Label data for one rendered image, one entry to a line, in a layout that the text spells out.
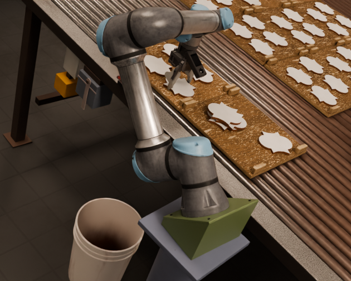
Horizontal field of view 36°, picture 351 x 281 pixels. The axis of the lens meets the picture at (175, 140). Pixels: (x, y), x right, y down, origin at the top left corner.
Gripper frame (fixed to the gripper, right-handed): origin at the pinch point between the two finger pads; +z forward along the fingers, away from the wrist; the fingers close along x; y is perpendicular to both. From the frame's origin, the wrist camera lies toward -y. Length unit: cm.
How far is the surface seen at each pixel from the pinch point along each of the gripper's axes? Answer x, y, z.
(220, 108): -3.5, -20.5, -2.4
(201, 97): -4.9, -8.8, 0.8
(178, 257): 53, -62, 8
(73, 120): -22, 88, 93
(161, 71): 1.4, 10.8, -0.7
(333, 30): -134, 10, 0
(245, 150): 0.9, -40.6, 1.3
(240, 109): -16.5, -21.3, 1.0
